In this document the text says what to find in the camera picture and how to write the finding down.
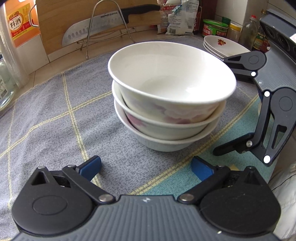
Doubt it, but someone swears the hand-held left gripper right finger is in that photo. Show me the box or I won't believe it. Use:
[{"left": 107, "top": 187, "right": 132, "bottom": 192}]
[{"left": 178, "top": 156, "right": 260, "bottom": 205}]

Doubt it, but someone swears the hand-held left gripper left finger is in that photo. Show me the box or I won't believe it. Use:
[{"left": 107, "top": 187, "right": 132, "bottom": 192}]
[{"left": 31, "top": 156, "right": 116, "bottom": 205}]

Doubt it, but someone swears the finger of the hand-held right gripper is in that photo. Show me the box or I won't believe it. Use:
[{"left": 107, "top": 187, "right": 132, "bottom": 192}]
[
  {"left": 221, "top": 53, "right": 257, "bottom": 81},
  {"left": 213, "top": 91, "right": 295, "bottom": 167}
]

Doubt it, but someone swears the white fruit-print plate with stain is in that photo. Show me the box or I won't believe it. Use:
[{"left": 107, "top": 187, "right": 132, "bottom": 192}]
[{"left": 203, "top": 35, "right": 251, "bottom": 58}]

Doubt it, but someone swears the wide white floral bowl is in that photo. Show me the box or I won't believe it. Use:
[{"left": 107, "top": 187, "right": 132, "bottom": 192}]
[{"left": 114, "top": 98, "right": 219, "bottom": 153}]

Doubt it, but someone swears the white pink-floral bowl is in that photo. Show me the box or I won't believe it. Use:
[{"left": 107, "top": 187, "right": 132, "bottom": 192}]
[
  {"left": 112, "top": 80, "right": 226, "bottom": 142},
  {"left": 107, "top": 42, "right": 237, "bottom": 123}
]

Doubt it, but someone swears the green label oil bottle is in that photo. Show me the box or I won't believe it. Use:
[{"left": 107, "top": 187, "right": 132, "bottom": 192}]
[{"left": 252, "top": 9, "right": 270, "bottom": 52}]

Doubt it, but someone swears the yellow-lidded spice jar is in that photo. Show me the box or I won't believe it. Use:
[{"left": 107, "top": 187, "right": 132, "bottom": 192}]
[{"left": 227, "top": 23, "right": 242, "bottom": 43}]

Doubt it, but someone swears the clear glass bottle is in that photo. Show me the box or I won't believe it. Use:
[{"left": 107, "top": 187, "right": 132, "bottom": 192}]
[{"left": 240, "top": 15, "right": 258, "bottom": 50}]

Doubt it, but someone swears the green lidded sauce jar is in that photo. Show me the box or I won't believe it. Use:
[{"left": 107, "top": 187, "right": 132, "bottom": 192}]
[{"left": 202, "top": 19, "right": 229, "bottom": 38}]

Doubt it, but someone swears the checked grey teal cloth mat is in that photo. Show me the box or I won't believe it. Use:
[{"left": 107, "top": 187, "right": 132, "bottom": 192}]
[{"left": 0, "top": 36, "right": 275, "bottom": 234}]

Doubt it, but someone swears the dark brown knife block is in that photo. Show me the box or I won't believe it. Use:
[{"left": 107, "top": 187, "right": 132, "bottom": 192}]
[{"left": 201, "top": 0, "right": 218, "bottom": 22}]

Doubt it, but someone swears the dark soy sauce bottle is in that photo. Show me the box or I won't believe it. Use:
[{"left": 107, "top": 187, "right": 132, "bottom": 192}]
[{"left": 194, "top": 0, "right": 204, "bottom": 35}]

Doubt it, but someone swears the white blue plastic bag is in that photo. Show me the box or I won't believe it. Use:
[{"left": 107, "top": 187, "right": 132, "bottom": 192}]
[{"left": 166, "top": 0, "right": 200, "bottom": 36}]

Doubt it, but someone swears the person's white jacket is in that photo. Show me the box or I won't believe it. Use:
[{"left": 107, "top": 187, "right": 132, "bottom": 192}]
[{"left": 268, "top": 162, "right": 296, "bottom": 241}]

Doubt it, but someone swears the white orange food bag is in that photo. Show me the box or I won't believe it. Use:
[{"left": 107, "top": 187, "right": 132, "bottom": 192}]
[{"left": 157, "top": 0, "right": 172, "bottom": 34}]

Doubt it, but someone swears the glass jar with label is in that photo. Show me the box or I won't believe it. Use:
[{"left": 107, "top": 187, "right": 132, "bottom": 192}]
[{"left": 0, "top": 53, "right": 16, "bottom": 110}]

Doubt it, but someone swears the bamboo cutting board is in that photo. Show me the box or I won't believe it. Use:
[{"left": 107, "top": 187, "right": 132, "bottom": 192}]
[{"left": 36, "top": 0, "right": 162, "bottom": 62}]

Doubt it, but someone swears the orange cooking wine bottle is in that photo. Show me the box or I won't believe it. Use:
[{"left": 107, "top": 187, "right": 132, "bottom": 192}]
[{"left": 6, "top": 0, "right": 40, "bottom": 48}]

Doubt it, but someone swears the metal wire rack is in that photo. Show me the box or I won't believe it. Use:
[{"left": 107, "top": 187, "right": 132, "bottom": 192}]
[{"left": 77, "top": 0, "right": 137, "bottom": 60}]

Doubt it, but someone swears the black-handled kitchen knife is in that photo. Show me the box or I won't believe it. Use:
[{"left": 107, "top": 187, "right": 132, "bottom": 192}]
[{"left": 62, "top": 4, "right": 161, "bottom": 47}]

